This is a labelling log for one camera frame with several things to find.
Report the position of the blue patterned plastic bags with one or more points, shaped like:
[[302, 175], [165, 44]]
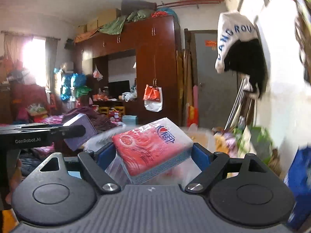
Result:
[[71, 85]]

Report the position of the red pipe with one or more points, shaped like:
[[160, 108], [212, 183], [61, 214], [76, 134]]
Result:
[[189, 2]]

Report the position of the blue shopping bag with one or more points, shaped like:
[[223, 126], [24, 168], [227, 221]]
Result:
[[301, 187]]

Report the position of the medium cardboard box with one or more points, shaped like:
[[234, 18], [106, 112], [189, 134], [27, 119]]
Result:
[[92, 24]]

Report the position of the purple box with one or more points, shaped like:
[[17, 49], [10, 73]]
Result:
[[80, 120]]

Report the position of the orange cloth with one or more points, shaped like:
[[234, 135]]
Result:
[[85, 37]]

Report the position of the person's left hand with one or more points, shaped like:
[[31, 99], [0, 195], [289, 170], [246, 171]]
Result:
[[18, 172]]

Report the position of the dark red wooden wardrobe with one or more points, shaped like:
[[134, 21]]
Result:
[[158, 65]]

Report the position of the black television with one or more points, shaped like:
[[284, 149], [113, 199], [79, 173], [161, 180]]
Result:
[[119, 87]]

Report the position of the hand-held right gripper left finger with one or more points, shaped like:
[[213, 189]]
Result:
[[105, 154]]

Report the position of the grey curtain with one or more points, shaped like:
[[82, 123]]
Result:
[[52, 63]]

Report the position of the large cardboard box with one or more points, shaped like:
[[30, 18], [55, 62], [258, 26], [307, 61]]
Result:
[[109, 17]]

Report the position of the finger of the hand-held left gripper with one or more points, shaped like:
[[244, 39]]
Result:
[[70, 133], [43, 126]]

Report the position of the brown hanging bag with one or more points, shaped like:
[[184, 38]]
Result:
[[303, 48]]

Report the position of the red door sticker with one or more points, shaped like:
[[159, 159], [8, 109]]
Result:
[[211, 44]]

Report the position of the green plastic bag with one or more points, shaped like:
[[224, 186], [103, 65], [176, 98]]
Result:
[[83, 91]]

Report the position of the green white tote bag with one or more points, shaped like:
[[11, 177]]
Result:
[[255, 140]]

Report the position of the orange white plastic bag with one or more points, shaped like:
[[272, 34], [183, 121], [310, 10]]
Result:
[[153, 97]]

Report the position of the red tissue pack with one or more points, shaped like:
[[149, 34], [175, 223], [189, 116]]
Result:
[[145, 145]]

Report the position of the brown paper bag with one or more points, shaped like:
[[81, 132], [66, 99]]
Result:
[[273, 161]]

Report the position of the grey door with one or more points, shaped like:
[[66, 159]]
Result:
[[209, 82]]

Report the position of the white hoodie with blue letters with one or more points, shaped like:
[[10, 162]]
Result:
[[230, 26]]

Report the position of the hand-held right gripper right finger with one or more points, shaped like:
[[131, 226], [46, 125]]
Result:
[[201, 157]]

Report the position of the pink floral blanket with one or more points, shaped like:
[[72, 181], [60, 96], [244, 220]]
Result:
[[51, 119]]

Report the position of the pink white hanging bag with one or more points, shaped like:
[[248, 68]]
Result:
[[97, 74]]

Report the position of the white plastic basket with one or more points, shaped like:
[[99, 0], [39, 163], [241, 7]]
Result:
[[201, 136]]

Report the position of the light blue box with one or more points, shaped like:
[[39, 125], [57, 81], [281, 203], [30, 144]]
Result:
[[129, 119]]

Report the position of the yellow blanket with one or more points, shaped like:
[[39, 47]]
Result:
[[224, 138]]

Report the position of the green cloth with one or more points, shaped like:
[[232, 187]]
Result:
[[116, 24]]

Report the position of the small cardboard box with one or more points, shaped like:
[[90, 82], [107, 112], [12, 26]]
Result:
[[82, 28]]

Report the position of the wooden planks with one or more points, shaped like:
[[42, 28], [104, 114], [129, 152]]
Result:
[[185, 77]]

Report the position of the metal crutches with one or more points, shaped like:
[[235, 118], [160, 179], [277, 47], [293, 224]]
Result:
[[237, 102]]

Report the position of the red yellow sack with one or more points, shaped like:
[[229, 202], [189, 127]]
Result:
[[192, 114]]

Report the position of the red armchair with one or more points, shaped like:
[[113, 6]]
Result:
[[26, 97]]

